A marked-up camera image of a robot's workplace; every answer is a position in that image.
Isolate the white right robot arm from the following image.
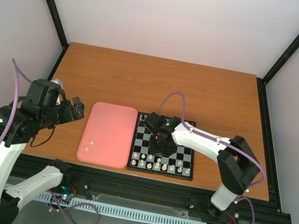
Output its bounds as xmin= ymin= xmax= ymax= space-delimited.
xmin=143 ymin=112 xmax=262 ymax=219

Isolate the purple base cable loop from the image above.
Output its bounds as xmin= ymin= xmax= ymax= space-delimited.
xmin=42 ymin=188 xmax=103 ymax=224

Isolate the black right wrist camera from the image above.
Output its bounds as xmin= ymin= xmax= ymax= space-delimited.
xmin=143 ymin=112 xmax=166 ymax=134

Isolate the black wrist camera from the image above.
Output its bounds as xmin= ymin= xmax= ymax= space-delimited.
xmin=143 ymin=112 xmax=166 ymax=134
xmin=24 ymin=79 xmax=63 ymax=107

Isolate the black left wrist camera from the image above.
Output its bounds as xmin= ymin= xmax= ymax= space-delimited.
xmin=24 ymin=79 xmax=63 ymax=107

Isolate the light blue cable duct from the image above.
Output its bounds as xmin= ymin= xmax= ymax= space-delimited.
xmin=27 ymin=189 xmax=210 ymax=224

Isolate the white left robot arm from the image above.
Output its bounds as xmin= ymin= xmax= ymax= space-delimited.
xmin=0 ymin=79 xmax=84 ymax=224

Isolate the black white chess board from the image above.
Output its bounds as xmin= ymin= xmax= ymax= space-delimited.
xmin=126 ymin=112 xmax=194 ymax=181

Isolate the black right frame post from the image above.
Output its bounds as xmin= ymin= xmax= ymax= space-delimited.
xmin=261 ymin=0 xmax=299 ymax=90

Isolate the pink plastic tray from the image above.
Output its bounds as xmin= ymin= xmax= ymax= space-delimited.
xmin=76 ymin=102 xmax=138 ymax=169

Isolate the green circuit board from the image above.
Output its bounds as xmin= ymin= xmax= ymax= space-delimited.
xmin=61 ymin=193 xmax=74 ymax=202

